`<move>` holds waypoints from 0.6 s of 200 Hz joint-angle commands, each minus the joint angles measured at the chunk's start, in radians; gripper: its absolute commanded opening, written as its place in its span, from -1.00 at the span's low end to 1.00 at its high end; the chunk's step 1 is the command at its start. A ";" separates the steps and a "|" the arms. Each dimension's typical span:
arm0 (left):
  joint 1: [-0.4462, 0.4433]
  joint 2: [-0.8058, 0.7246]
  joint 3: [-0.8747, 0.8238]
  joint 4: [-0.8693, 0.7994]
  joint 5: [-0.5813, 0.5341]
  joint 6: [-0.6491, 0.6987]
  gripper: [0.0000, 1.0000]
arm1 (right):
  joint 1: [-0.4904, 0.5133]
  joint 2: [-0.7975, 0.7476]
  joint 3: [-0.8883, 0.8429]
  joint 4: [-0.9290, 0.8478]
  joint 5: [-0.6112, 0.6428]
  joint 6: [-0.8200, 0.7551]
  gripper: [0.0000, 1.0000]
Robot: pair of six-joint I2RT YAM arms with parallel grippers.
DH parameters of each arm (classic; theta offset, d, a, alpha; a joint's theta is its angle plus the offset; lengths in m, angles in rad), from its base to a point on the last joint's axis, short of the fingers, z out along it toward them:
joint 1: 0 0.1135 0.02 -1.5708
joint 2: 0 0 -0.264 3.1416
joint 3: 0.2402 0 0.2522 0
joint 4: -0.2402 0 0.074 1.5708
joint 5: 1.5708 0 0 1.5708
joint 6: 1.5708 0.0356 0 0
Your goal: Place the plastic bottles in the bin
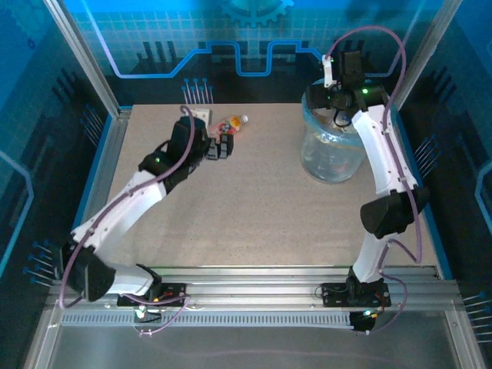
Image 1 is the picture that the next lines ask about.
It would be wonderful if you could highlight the slotted grey cable duct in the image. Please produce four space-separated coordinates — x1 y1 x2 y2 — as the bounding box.
61 311 354 328

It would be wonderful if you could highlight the blue table edge strip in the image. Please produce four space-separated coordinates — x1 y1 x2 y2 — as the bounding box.
57 113 115 280
394 113 454 280

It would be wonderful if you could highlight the black control box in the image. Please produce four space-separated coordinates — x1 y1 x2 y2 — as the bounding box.
350 309 384 334

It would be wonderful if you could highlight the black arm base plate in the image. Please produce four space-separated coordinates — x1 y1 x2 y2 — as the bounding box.
117 282 189 308
321 281 392 308

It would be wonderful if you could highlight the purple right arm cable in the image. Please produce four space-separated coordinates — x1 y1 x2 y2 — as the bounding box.
326 25 424 336

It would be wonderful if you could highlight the pink peach drink bottle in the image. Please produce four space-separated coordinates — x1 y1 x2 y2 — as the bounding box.
209 114 250 138

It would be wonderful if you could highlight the transparent plastic bin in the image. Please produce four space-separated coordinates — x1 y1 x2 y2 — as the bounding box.
301 90 370 185

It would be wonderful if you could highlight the aluminium frame rail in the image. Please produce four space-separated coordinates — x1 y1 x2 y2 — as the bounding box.
49 264 462 313

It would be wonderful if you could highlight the aluminium frame post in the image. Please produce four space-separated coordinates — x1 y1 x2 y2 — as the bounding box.
42 0 134 118
391 0 464 112

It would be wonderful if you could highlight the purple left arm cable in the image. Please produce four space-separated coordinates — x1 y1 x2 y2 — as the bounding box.
59 105 193 337

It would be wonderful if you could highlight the blue plastic bin liner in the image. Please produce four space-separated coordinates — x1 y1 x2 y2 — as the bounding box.
301 90 366 145

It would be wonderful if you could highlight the aluminium side rail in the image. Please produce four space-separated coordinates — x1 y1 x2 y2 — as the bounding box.
71 107 134 278

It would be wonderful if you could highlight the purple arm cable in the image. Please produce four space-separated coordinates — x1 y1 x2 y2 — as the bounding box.
59 105 193 337
326 25 424 336

